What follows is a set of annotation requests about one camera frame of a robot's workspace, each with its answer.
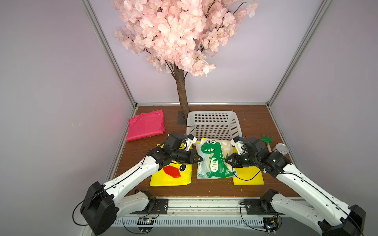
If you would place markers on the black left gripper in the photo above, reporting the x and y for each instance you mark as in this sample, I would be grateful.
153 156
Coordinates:
190 154

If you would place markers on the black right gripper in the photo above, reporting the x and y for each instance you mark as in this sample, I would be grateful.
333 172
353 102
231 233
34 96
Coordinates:
235 159

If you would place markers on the green dinosaur clear raincoat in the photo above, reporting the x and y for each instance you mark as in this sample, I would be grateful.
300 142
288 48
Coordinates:
214 152

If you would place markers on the yellow duck face raincoat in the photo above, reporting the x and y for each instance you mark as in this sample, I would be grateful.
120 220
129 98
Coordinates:
175 174

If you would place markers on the pink raincoat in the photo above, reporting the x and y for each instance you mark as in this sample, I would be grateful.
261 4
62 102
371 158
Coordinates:
146 125

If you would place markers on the plain yellow raincoat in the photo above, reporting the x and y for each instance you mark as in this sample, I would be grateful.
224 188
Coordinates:
248 176

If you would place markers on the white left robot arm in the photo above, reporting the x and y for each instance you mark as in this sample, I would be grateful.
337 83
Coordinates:
105 203

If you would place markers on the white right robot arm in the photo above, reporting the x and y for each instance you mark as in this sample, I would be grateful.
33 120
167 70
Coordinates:
326 214

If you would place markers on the white perforated plastic basket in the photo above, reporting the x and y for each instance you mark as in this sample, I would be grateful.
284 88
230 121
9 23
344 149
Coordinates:
220 125

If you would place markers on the green toy rake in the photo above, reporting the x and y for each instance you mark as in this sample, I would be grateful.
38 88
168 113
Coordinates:
267 140

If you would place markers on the round metal tin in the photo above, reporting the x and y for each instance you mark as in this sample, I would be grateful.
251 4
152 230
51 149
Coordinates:
281 148

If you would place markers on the right controller board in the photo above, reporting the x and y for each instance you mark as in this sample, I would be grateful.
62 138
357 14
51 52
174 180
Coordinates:
271 224

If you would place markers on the controller board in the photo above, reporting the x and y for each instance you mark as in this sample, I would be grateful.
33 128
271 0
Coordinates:
145 224
271 224

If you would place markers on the left controller board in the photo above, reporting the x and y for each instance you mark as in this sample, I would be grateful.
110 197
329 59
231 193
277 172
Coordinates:
145 224

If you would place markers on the pink cherry blossom tree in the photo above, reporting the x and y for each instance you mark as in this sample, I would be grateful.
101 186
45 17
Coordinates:
179 36

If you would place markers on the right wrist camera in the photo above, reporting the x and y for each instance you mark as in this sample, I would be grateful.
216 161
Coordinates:
238 145

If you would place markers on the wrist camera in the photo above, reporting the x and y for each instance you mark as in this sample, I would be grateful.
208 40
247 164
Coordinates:
190 141
238 145

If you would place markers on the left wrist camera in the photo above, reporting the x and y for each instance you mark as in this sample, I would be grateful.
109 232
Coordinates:
190 141

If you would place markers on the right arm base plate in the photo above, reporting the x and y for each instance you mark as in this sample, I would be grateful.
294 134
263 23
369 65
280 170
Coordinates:
257 207

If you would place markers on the aluminium front rail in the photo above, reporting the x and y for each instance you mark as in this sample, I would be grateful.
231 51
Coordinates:
209 206

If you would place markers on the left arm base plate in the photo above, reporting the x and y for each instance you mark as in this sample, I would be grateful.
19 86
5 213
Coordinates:
156 206

